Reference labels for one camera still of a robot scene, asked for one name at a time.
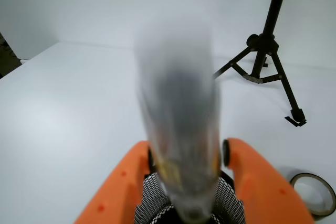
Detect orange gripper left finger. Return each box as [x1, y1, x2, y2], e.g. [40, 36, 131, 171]
[75, 141, 150, 224]

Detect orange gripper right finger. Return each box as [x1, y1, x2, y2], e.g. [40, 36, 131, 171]
[223, 138, 314, 223]

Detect black whiteboard marker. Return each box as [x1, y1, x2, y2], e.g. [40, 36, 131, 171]
[134, 28, 221, 223]

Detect black mesh pen holder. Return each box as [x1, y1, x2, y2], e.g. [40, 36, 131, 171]
[134, 172, 246, 224]

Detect large black tape roll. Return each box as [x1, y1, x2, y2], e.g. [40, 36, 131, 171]
[290, 173, 335, 220]

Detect black camera tripod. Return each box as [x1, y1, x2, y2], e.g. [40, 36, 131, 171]
[214, 0, 307, 127]

